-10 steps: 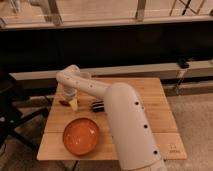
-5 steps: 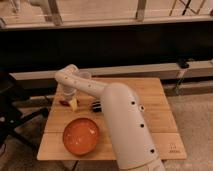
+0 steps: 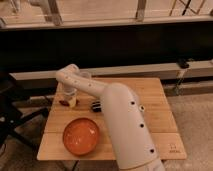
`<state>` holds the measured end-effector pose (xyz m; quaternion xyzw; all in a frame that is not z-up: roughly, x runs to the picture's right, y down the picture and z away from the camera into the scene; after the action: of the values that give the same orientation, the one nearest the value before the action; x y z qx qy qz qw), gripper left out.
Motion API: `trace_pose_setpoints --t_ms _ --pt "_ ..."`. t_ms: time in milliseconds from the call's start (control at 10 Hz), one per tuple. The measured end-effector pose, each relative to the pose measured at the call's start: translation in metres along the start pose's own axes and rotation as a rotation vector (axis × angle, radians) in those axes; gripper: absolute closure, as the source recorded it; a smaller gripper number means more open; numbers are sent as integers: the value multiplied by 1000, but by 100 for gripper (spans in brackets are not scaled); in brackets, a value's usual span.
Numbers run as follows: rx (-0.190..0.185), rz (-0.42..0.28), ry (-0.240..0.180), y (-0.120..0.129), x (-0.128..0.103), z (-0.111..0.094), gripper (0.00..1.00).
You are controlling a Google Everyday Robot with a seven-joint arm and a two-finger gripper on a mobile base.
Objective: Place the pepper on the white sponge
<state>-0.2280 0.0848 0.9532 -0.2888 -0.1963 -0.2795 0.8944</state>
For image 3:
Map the orange bowl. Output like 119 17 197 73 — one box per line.
63 118 100 156

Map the red pepper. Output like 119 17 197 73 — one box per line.
59 100 70 107

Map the black rectangular block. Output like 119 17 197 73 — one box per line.
91 101 101 112

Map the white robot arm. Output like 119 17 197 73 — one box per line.
56 64 165 171

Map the wooden folding table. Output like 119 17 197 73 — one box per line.
37 78 187 161

